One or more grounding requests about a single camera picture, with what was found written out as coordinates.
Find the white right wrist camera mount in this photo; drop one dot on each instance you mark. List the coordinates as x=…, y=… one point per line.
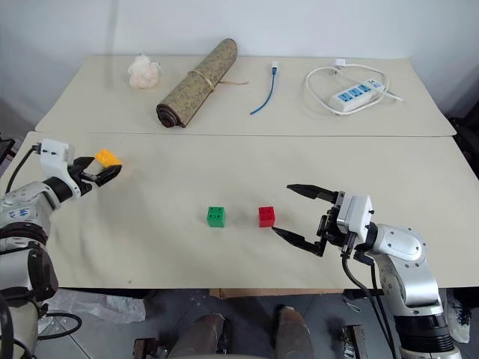
x=355, y=215

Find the white fluffy bath puff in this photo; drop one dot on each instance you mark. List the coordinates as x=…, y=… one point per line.
x=144, y=73

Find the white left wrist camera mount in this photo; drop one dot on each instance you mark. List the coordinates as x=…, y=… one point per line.
x=52, y=155

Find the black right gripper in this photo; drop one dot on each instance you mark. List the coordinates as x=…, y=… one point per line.
x=331, y=232

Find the white sneaker with black laces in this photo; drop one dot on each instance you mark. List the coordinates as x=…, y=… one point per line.
x=458, y=314

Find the yellow toy brick cube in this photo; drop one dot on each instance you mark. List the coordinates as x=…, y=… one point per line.
x=108, y=157

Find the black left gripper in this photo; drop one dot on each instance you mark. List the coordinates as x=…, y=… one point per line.
x=83, y=182

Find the red toy brick cube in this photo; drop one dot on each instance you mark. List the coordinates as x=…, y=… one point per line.
x=266, y=217

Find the clear crumpled plastic bag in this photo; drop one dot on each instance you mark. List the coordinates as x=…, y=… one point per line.
x=101, y=304

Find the brown cardboard piece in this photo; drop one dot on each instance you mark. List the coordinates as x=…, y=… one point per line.
x=262, y=293

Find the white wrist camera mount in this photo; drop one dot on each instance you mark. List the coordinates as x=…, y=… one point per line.
x=52, y=155
x=355, y=215

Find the white blue power strip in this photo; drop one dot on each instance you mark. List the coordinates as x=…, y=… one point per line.
x=357, y=94

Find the green toy brick cube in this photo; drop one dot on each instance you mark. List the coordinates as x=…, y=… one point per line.
x=216, y=217

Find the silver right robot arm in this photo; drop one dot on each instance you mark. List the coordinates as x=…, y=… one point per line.
x=411, y=269

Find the black equipment beside table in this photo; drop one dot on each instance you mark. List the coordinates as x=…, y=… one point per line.
x=466, y=194

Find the black chair part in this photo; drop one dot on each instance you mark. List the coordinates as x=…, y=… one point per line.
x=5, y=147

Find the rolled patterned brown mat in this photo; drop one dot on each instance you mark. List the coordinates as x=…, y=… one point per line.
x=198, y=84

